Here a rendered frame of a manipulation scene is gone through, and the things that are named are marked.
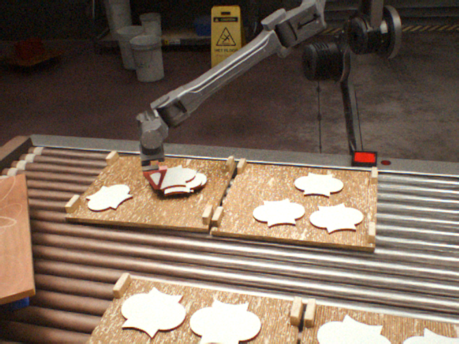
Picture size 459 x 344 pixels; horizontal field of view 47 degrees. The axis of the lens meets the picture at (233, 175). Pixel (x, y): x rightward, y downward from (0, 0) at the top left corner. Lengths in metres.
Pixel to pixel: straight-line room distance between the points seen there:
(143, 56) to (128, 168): 3.39
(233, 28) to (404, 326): 4.14
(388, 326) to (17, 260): 0.78
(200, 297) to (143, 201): 0.43
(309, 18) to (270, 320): 0.79
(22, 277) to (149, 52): 3.99
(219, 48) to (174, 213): 3.71
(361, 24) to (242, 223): 1.02
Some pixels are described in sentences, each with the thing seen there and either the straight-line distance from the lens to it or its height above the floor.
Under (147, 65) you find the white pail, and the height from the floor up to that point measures 0.16.
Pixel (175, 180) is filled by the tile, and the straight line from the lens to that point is 1.50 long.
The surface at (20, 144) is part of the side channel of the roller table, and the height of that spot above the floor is 0.95.
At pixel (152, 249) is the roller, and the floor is 0.92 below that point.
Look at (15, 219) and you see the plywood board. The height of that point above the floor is 1.04.
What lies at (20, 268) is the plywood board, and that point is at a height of 1.04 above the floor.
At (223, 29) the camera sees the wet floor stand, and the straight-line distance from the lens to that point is 5.02.
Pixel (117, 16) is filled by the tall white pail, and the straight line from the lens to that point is 6.02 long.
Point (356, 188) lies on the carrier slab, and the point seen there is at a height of 0.94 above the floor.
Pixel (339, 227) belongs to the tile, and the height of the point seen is 0.95.
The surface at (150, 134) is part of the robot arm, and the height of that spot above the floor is 1.16.
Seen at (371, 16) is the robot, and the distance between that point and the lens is 2.09.
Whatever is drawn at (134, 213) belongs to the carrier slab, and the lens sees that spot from 1.46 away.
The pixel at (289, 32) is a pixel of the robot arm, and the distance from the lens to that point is 1.46.
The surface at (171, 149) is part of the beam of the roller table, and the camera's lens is 1.80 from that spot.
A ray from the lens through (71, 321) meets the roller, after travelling 1.22.
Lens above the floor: 1.74
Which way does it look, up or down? 31 degrees down
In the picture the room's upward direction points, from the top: 4 degrees counter-clockwise
